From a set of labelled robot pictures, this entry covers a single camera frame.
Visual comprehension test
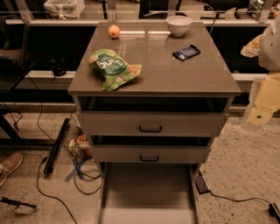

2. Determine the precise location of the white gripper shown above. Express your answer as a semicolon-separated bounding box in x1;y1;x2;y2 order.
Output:
242;72;280;131

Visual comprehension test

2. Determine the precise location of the green rice chip bag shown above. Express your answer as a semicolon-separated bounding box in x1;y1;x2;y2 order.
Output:
88;49;142;92

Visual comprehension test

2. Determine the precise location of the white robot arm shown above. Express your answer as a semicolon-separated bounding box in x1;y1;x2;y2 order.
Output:
241;16;280;131

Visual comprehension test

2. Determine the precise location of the grey drawer cabinet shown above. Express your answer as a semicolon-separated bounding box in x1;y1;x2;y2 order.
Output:
67;21;242;165

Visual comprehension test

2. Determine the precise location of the middle drawer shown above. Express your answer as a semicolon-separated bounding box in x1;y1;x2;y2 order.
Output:
90;145;211;164

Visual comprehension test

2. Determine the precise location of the open bottom drawer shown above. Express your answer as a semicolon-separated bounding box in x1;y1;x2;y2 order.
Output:
96;163;202;224

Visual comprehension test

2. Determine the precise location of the top drawer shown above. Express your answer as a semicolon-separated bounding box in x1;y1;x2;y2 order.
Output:
77;111;228;137

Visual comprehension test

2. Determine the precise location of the white plastic bag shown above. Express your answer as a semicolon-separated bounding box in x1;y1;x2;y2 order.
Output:
43;0;85;19

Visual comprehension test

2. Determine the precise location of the blue snack bar wrapper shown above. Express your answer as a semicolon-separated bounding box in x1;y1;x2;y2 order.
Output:
172;45;200;61

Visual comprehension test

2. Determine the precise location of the white ceramic bowl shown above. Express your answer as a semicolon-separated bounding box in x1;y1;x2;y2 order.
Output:
165;15;192;37

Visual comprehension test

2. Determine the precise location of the black power adapter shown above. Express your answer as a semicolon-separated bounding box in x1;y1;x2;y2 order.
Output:
195;176;210;194

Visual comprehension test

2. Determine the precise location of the orange fruit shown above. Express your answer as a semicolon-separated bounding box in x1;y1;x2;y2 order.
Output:
108;25;120;39

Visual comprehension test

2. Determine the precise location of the small clutter pile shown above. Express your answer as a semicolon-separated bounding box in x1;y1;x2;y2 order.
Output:
67;134;91;158

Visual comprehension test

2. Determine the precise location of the black headset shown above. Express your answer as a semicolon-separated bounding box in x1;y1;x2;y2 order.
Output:
50;59;68;77

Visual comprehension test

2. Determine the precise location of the black tube on floor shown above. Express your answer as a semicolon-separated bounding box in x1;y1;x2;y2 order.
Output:
43;118;70;175

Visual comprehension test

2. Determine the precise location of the tan shoe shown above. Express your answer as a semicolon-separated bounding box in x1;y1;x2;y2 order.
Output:
0;152;23;187

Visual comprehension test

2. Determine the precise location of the black tool on floor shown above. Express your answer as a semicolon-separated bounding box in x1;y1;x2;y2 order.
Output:
0;197;37;209

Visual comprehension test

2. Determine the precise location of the black floor cable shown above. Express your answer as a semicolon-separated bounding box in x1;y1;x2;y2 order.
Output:
35;156;79;224

